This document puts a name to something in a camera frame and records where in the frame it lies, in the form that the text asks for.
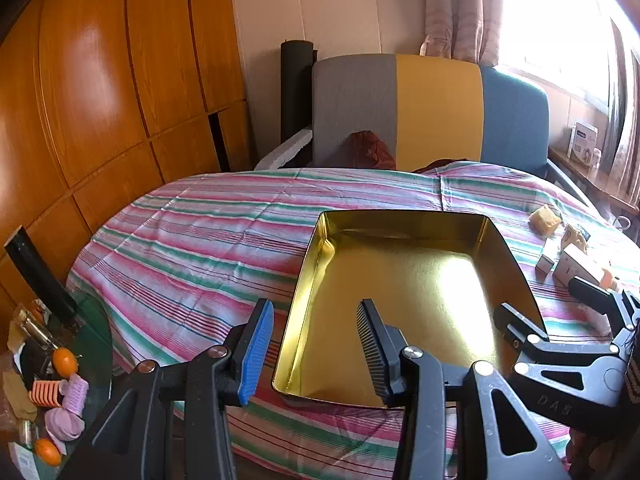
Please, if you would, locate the orange fruit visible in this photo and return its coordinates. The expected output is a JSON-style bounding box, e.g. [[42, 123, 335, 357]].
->
[[35, 438, 63, 467], [52, 347, 80, 377]]

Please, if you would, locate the yellow sponge block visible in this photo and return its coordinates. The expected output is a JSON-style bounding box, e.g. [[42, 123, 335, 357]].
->
[[529, 205, 563, 236]]

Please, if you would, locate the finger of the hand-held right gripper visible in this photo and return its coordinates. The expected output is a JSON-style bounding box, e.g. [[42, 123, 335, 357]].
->
[[494, 304, 551, 356], [569, 276, 640, 333]]

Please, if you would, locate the window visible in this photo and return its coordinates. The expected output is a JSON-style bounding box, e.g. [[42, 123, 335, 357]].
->
[[500, 0, 631, 111]]

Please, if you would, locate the black square post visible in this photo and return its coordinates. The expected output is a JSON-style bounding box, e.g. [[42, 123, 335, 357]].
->
[[4, 225, 78, 326]]

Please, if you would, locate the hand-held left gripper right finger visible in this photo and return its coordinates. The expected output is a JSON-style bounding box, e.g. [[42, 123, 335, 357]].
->
[[356, 298, 576, 480]]

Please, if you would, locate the striped side curtain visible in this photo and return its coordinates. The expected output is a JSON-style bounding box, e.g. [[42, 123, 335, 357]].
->
[[607, 20, 640, 191]]

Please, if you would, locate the wooden window desk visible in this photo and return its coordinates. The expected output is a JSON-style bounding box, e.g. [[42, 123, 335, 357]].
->
[[547, 145, 640, 221]]

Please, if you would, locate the grey yellow blue chair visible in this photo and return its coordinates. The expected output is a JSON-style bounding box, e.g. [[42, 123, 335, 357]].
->
[[310, 54, 576, 186]]

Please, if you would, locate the black rolled mat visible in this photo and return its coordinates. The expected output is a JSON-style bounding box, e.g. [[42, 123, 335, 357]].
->
[[280, 39, 318, 158]]

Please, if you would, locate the gold metal tin tray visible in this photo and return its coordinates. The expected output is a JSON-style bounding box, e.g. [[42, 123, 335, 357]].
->
[[271, 210, 547, 409]]

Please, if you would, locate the white product box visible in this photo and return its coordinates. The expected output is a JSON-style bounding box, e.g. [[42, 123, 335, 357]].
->
[[570, 121, 598, 163]]

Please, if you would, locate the white foam board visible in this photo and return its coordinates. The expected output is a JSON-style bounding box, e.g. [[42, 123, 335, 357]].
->
[[252, 129, 315, 171]]

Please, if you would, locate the small carton box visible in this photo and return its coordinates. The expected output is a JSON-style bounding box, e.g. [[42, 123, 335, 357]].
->
[[535, 240, 561, 281]]

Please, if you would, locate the pink patterned curtain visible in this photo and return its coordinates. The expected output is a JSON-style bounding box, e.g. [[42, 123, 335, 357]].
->
[[422, 0, 503, 66]]

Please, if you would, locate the wooden wardrobe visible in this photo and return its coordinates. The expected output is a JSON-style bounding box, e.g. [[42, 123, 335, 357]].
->
[[0, 0, 256, 341]]

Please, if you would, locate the cream carton box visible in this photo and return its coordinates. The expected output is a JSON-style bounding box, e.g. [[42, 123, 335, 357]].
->
[[552, 245, 608, 288]]

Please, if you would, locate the orange hair roller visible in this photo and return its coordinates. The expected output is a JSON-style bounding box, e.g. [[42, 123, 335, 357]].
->
[[29, 379, 63, 408]]

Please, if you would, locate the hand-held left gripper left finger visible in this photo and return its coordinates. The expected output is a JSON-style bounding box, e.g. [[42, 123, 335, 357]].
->
[[70, 298, 276, 480]]

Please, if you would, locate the striped tablecloth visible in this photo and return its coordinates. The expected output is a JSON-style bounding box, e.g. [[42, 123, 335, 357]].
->
[[66, 160, 640, 480]]

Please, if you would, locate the glass side table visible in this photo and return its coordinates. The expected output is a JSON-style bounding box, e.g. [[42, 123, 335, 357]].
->
[[10, 290, 113, 480]]

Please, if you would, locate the dark red cloth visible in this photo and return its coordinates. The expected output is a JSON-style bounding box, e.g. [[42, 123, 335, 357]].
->
[[347, 130, 398, 171]]

